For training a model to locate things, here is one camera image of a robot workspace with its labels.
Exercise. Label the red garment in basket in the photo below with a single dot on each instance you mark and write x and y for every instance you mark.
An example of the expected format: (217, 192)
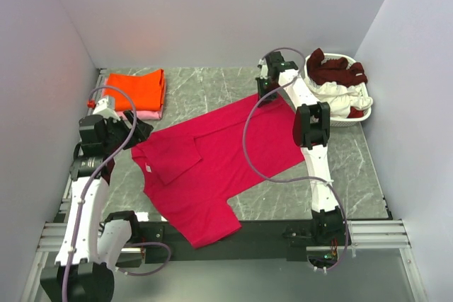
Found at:
(355, 113)

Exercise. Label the folded light pink t shirt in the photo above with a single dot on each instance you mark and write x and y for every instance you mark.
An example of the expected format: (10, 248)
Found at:
(141, 114)

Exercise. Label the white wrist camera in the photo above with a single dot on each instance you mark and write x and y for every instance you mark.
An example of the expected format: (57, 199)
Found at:
(105, 107)
(262, 65)

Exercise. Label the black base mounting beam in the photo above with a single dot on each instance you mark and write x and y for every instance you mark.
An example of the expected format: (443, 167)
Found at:
(256, 240)

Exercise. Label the aluminium frame rail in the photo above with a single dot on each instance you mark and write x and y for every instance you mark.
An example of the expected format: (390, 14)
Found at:
(377, 234)

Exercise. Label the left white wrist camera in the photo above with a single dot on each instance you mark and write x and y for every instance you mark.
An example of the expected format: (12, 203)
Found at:
(105, 107)

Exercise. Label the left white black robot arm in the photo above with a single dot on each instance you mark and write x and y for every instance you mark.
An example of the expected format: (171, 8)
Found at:
(85, 263)

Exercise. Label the folded orange t shirt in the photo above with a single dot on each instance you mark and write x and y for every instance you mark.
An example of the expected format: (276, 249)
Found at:
(147, 91)

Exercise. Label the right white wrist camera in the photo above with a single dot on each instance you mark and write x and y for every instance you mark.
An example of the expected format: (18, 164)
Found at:
(262, 65)

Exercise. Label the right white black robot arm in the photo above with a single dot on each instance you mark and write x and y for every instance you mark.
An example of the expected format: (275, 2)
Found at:
(310, 132)

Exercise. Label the white plastic laundry basket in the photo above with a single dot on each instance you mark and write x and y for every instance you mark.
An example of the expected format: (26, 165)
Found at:
(343, 122)

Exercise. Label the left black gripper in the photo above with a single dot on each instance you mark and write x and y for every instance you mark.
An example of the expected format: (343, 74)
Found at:
(143, 130)

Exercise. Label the dark maroon garment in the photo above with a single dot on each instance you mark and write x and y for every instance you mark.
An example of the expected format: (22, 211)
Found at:
(322, 70)

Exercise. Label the white crumpled garment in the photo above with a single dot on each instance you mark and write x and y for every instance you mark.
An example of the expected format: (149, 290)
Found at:
(341, 99)

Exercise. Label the crimson pink t shirt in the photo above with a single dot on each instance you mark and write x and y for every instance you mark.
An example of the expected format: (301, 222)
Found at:
(191, 169)

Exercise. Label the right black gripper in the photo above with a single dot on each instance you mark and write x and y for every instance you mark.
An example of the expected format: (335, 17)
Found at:
(260, 93)

